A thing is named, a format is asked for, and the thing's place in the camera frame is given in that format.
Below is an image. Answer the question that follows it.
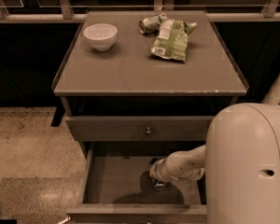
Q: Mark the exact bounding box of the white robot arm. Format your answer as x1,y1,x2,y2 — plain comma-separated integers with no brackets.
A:
150,103,280,224

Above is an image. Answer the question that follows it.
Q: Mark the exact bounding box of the grey top drawer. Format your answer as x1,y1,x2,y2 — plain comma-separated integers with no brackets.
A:
65,116,214,142

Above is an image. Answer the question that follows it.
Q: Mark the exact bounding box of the brass top drawer knob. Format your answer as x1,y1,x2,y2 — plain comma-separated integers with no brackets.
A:
145,127,153,135

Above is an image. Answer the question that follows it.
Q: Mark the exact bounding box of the grey open middle drawer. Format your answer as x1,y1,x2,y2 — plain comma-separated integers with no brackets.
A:
67,141,206,224

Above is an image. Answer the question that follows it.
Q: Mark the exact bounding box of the grey drawer cabinet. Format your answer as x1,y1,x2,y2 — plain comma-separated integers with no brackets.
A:
50,10,249,224

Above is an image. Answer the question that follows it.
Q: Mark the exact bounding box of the white pillar leg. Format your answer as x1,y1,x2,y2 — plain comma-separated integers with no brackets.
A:
262,73,280,105

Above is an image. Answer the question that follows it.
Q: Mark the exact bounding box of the green chip bag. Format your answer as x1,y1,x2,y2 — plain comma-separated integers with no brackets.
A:
150,20,197,63

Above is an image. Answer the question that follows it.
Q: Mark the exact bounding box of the redbull can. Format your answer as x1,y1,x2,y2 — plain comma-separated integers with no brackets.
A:
152,178,166,191

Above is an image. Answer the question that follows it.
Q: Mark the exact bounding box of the metal window railing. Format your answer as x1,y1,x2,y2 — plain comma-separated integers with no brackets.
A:
0,0,280,23

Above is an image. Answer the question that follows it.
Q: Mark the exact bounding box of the white ceramic bowl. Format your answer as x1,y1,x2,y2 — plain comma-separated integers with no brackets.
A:
83,23,118,51

